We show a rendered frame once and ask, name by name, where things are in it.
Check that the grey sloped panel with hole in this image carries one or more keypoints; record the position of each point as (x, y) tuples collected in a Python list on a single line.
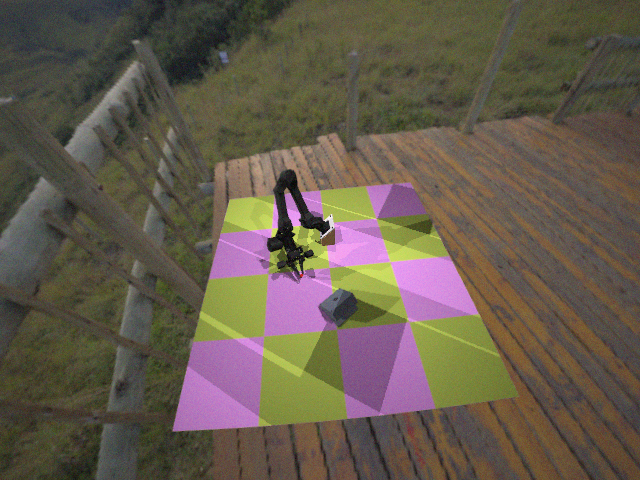
[(340, 306)]

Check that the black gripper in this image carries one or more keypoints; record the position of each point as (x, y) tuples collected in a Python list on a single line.
[(290, 263)]

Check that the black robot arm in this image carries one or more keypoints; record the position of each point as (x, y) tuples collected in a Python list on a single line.
[(288, 179)]

